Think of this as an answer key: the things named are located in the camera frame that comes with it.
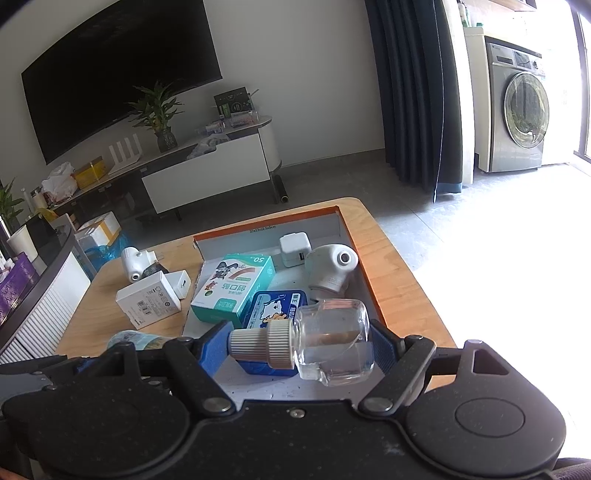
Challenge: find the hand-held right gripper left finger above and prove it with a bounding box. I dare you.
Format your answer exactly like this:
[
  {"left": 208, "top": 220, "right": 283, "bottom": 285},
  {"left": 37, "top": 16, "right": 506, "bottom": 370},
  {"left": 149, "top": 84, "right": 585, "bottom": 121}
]
[{"left": 99, "top": 320, "right": 235, "bottom": 415}]

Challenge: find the clear plastic box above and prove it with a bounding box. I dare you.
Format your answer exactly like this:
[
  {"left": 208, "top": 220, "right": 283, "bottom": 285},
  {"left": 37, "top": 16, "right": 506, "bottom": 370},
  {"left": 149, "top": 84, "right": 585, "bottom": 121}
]
[{"left": 202, "top": 111, "right": 260, "bottom": 135}]

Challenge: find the white router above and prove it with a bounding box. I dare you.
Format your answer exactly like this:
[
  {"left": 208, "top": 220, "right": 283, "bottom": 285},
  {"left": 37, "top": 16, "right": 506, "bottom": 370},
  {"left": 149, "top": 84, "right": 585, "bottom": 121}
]
[{"left": 106, "top": 131, "right": 142, "bottom": 175}]

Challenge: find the orange cardboard box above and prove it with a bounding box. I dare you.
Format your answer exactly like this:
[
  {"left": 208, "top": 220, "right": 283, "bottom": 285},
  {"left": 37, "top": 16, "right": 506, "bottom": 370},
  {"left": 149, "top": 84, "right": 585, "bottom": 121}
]
[{"left": 181, "top": 206, "right": 385, "bottom": 403}]

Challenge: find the purple tin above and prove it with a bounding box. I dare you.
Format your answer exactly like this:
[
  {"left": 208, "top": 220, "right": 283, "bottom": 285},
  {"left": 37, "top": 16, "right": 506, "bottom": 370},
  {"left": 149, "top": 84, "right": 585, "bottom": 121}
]
[{"left": 0, "top": 251, "right": 41, "bottom": 329}]

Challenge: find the white charger carton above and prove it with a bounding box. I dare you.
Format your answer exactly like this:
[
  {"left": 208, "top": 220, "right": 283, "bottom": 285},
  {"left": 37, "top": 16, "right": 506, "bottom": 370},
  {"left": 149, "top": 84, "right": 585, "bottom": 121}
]
[{"left": 115, "top": 270, "right": 191, "bottom": 330}]

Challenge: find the white and yellow carton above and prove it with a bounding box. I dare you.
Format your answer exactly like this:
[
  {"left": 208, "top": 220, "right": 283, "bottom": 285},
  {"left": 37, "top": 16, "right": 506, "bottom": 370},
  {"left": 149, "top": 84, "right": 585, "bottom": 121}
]
[{"left": 73, "top": 211, "right": 122, "bottom": 253}]

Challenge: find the curved ribbed coffee table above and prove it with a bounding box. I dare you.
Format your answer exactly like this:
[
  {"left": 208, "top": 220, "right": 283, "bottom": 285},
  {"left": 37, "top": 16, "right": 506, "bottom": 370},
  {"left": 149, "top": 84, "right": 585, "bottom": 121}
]
[{"left": 0, "top": 225, "right": 92, "bottom": 366}]

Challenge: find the clear glass bottle beige cap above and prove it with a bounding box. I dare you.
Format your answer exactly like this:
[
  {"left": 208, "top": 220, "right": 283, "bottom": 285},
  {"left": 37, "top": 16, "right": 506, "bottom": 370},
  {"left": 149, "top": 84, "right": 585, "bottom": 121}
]
[{"left": 229, "top": 298, "right": 375, "bottom": 388}]

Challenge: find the bamboo plant in glass vase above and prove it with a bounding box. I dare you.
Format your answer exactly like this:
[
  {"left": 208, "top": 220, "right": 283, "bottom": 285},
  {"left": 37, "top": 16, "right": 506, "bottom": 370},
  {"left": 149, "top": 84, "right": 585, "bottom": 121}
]
[{"left": 126, "top": 80, "right": 186, "bottom": 153}]

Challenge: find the white television cabinet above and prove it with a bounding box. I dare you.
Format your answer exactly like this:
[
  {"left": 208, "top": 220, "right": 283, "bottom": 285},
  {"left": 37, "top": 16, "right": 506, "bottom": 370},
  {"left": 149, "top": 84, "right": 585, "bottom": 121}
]
[{"left": 45, "top": 115, "right": 283, "bottom": 223}]

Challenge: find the dark blue curtain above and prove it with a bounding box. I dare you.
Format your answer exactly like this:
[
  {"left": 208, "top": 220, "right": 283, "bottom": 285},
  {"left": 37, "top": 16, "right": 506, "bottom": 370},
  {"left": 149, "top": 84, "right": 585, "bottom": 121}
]
[{"left": 364, "top": 0, "right": 465, "bottom": 204}]

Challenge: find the green and black box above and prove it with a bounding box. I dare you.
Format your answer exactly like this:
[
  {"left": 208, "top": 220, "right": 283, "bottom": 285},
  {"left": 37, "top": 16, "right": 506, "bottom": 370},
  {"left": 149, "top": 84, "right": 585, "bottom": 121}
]
[{"left": 213, "top": 86, "right": 257, "bottom": 116}]

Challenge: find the white charger adapter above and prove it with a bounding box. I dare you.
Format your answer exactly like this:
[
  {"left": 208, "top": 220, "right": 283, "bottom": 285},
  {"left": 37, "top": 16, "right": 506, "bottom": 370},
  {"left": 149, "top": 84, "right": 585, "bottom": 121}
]
[{"left": 279, "top": 233, "right": 311, "bottom": 269}]

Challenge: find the yellow box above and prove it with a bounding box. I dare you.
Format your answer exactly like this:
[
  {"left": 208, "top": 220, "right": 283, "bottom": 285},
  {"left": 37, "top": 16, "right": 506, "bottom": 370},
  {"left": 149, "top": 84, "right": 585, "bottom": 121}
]
[{"left": 71, "top": 157, "right": 108, "bottom": 190}]

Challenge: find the teal bandage box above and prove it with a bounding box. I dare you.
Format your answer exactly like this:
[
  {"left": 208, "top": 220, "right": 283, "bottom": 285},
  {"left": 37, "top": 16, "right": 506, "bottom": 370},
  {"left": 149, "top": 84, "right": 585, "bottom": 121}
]
[{"left": 190, "top": 253, "right": 277, "bottom": 330}]

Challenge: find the white cup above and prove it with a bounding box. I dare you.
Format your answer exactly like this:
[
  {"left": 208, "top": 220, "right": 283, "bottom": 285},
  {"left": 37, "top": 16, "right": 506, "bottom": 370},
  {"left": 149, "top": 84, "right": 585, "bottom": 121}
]
[{"left": 6, "top": 224, "right": 38, "bottom": 260}]

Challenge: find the black roll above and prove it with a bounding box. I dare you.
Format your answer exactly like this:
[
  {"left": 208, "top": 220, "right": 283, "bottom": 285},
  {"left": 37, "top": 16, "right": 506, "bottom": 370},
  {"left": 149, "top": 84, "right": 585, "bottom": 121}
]
[{"left": 272, "top": 172, "right": 291, "bottom": 204}]

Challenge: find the grey plastic bag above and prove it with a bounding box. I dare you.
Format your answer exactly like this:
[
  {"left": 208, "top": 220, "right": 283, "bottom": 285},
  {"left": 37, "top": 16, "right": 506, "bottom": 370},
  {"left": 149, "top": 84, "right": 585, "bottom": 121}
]
[{"left": 187, "top": 133, "right": 230, "bottom": 160}]

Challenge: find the green potted plant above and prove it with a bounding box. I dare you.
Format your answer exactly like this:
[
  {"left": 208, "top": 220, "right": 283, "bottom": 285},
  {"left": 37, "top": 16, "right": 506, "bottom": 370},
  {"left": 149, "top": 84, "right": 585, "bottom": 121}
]
[{"left": 0, "top": 179, "right": 25, "bottom": 232}]

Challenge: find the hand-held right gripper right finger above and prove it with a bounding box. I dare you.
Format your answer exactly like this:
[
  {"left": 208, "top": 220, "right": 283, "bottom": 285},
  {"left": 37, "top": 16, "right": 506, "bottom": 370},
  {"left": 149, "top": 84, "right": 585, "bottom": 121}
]
[{"left": 358, "top": 320, "right": 509, "bottom": 415}]

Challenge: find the white plastic bag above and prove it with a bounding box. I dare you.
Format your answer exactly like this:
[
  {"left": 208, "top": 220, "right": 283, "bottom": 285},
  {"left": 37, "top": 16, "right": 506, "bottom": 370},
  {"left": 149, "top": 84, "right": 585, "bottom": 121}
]
[{"left": 41, "top": 161, "right": 79, "bottom": 205}]

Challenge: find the black television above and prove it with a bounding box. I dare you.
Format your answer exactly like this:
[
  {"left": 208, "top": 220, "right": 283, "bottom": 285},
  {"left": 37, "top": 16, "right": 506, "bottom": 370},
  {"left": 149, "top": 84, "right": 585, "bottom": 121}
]
[{"left": 20, "top": 0, "right": 223, "bottom": 166}]

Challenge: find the blue cartoon tin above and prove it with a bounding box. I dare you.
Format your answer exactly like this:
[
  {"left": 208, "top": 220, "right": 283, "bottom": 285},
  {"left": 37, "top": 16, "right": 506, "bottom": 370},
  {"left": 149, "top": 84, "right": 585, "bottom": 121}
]
[{"left": 240, "top": 289, "right": 308, "bottom": 376}]

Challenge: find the silver washing machine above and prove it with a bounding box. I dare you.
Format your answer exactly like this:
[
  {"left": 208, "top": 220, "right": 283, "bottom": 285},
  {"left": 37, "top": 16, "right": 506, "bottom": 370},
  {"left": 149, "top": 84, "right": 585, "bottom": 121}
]
[{"left": 477, "top": 36, "right": 551, "bottom": 174}]

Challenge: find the blue plastic bag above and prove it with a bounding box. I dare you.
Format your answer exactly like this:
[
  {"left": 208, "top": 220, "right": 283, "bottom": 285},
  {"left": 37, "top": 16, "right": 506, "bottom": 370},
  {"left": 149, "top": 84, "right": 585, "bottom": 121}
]
[{"left": 78, "top": 233, "right": 129, "bottom": 278}]

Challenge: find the toothpick jar pale blue label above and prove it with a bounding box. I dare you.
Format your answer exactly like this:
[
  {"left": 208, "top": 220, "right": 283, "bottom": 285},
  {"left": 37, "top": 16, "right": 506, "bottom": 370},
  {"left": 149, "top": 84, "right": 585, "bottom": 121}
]
[{"left": 106, "top": 329, "right": 180, "bottom": 352}]

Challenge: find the white plug-in mosquito repeller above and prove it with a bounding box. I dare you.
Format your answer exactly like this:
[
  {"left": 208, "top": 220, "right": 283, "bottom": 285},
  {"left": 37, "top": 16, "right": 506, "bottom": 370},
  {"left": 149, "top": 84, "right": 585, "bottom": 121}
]
[
  {"left": 120, "top": 246, "right": 158, "bottom": 283},
  {"left": 304, "top": 244, "right": 359, "bottom": 297}
]

